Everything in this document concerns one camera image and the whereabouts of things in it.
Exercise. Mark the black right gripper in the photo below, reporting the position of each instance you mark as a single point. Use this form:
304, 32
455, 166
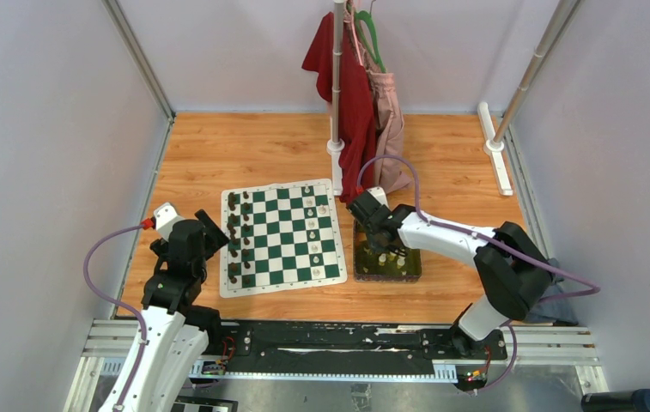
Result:
375, 245

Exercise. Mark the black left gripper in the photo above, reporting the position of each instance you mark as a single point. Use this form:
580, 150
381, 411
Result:
214, 238

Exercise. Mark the green white chess board mat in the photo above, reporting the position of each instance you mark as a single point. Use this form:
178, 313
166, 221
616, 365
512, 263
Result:
269, 247

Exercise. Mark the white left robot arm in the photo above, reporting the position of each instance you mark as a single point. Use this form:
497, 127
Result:
172, 331

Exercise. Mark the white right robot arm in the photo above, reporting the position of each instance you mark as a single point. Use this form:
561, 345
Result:
513, 272

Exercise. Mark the yellow tray of white pieces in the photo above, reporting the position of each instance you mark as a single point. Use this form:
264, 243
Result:
365, 262

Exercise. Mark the pink hanging garment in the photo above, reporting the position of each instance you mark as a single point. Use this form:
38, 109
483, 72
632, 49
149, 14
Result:
388, 116

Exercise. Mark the white clothes rack pole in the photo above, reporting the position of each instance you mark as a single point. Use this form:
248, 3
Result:
335, 145

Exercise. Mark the red hanging garment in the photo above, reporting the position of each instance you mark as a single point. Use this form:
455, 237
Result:
356, 126

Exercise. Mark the white rack foot right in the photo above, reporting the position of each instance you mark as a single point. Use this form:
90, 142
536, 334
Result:
494, 150

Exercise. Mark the grey cloth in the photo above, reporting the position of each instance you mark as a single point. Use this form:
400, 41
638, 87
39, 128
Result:
556, 312

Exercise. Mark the green clothes hanger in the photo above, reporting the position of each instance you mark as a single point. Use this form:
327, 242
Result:
365, 27

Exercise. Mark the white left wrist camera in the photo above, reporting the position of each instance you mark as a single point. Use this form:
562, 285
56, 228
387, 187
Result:
165, 217

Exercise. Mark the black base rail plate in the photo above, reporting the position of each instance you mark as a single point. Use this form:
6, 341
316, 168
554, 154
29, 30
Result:
306, 348

